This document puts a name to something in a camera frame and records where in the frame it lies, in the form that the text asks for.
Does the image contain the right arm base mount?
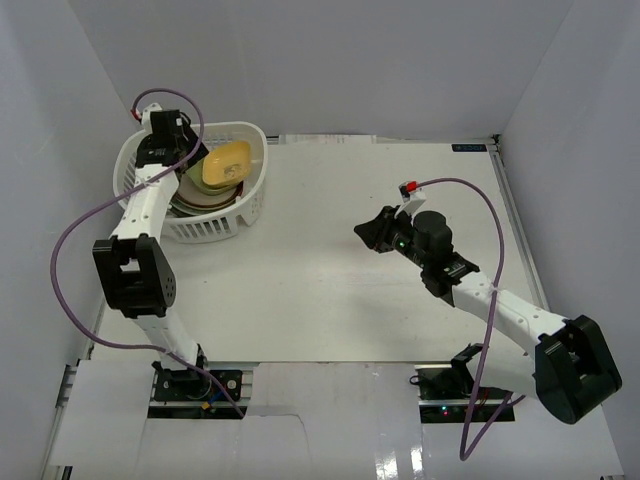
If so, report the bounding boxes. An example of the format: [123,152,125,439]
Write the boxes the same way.
[409,343,515,425]

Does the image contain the dark red rimmed plate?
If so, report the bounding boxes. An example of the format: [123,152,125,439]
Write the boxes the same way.
[170,176,244,217]

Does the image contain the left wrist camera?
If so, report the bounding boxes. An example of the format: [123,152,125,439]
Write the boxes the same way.
[130,102,162,128]

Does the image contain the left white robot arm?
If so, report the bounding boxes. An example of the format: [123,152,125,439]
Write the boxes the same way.
[92,104,212,399]

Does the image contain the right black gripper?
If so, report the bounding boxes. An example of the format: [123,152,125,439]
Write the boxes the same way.
[354,206,430,271]

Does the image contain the dark blue label sticker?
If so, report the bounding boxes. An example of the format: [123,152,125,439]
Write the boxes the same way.
[451,143,487,153]

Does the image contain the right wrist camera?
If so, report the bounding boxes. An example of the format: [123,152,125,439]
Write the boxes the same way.
[395,181,426,217]

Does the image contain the green square plate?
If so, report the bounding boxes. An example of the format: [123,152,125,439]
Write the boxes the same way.
[185,172,242,196]

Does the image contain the white plastic basket bin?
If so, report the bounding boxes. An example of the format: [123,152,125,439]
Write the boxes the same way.
[113,112,268,244]

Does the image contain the white paper sheet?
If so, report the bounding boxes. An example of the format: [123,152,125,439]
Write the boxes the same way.
[267,134,377,145]

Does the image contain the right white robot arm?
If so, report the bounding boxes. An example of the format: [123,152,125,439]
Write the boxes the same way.
[354,206,622,424]

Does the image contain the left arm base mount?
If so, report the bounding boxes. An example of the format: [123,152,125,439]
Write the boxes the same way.
[147,361,247,420]

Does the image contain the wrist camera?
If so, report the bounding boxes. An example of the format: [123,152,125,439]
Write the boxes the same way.
[130,102,162,128]
[395,181,426,217]

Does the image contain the yellow square plate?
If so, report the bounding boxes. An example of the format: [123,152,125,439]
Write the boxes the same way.
[201,141,251,186]

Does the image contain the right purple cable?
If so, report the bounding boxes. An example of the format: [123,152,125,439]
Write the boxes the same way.
[414,176,526,461]

